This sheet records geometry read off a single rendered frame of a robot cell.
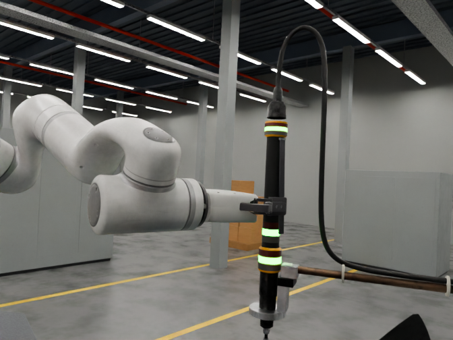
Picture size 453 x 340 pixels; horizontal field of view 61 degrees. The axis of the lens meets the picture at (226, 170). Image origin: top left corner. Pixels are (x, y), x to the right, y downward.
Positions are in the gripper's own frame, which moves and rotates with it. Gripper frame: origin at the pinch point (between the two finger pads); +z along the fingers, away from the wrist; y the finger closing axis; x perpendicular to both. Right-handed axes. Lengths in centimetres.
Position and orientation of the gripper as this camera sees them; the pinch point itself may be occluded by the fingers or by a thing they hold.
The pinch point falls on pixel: (264, 204)
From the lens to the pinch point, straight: 72.4
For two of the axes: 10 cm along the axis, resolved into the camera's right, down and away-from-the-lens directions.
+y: 5.8, 0.2, -8.1
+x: 0.5, -10.0, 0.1
